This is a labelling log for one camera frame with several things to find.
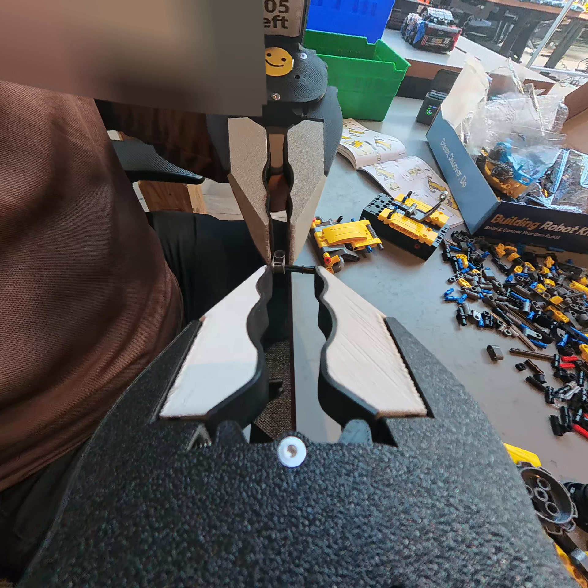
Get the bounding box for wood edged table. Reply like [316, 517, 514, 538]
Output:
[381, 0, 588, 97]

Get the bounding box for black chair armrest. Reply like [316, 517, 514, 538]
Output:
[110, 138, 206, 185]

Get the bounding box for pile of small building pieces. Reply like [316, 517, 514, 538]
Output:
[441, 230, 588, 437]

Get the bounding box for person's black trousers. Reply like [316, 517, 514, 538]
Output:
[0, 211, 295, 575]

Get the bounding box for yellow curved panel piece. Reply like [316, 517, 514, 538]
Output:
[503, 443, 543, 467]

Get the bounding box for clear plastic bags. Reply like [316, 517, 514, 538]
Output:
[441, 55, 588, 207]

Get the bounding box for toy race car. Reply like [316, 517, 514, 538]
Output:
[401, 7, 462, 53]

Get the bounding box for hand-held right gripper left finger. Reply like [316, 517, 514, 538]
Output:
[158, 265, 283, 430]

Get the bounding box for open instruction booklet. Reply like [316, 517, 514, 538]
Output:
[337, 118, 465, 230]

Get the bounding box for dark grey gear wheel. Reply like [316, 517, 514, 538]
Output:
[517, 464, 579, 536]

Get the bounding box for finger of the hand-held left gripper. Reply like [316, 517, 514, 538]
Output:
[227, 117, 274, 266]
[285, 118, 329, 263]

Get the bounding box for black rubber tyre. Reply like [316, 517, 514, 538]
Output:
[563, 480, 588, 520]

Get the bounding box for wooden leg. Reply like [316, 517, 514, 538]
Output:
[135, 179, 205, 217]

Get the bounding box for green plastic bin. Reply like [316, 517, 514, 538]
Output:
[303, 28, 411, 122]

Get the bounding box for yellow curved panel assembly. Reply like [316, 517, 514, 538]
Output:
[310, 218, 384, 275]

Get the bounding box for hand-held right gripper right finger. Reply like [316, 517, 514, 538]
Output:
[314, 266, 429, 425]

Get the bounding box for black block with yellow beams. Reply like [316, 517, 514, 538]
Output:
[360, 190, 452, 262]

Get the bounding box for blue plastic bin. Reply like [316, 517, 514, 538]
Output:
[305, 0, 397, 45]

